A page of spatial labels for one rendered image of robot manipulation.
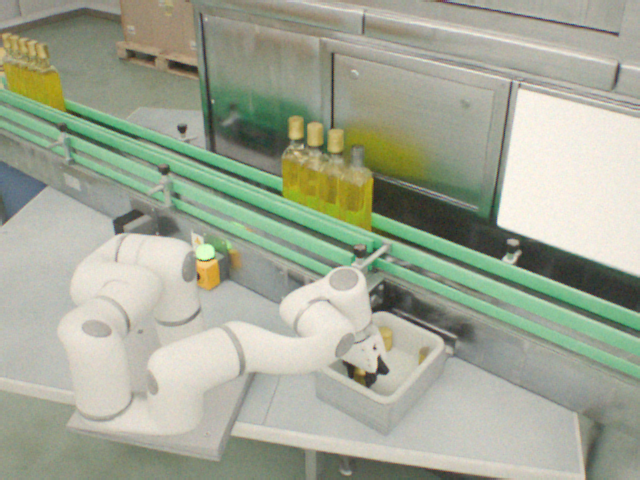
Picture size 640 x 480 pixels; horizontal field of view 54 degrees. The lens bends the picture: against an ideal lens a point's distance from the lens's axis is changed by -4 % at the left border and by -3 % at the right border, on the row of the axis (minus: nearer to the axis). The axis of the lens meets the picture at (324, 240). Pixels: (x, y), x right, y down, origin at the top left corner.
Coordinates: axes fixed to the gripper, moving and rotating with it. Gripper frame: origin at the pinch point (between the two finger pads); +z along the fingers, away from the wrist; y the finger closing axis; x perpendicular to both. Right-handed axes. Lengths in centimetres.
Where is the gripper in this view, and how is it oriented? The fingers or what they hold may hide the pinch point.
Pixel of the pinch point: (361, 372)
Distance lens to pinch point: 133.3
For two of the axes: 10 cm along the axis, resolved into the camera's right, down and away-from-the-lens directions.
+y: -8.0, -3.2, 5.0
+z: 1.5, 7.0, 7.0
